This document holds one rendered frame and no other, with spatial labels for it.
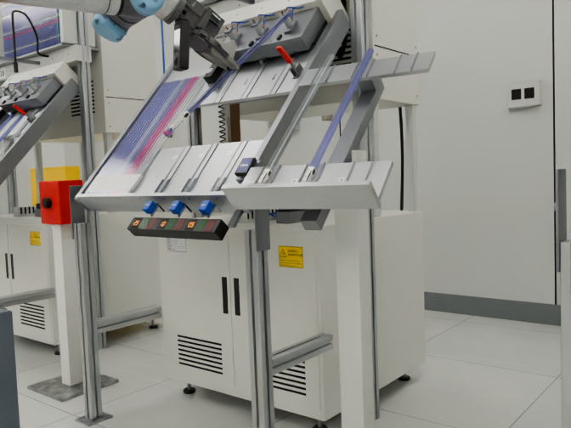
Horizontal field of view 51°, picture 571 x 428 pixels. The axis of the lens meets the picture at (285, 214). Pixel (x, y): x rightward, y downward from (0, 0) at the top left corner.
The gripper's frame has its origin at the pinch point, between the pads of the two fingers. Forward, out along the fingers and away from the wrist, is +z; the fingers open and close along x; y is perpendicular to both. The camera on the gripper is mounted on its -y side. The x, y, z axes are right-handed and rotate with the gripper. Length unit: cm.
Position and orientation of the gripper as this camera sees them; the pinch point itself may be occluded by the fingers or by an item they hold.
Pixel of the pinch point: (231, 69)
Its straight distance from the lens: 156.3
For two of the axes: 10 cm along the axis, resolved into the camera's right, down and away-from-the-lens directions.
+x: -5.8, -0.3, 8.2
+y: 4.2, -8.6, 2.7
